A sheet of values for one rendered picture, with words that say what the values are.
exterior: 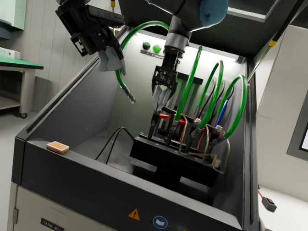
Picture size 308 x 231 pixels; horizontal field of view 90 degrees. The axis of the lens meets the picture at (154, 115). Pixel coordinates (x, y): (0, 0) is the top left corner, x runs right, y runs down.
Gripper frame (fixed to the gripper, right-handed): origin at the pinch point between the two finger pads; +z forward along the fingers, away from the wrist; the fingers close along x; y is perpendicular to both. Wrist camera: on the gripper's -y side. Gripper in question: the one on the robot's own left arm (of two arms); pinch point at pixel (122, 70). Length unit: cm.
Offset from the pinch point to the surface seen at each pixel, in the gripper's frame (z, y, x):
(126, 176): 20.5, 21.7, 10.5
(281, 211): 45, 2, 42
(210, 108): 15.9, -4.7, 24.0
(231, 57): 23, -50, 13
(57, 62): 2, -56, -268
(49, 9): -67, -97, -270
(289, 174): 51, -14, 42
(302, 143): 44, -24, 43
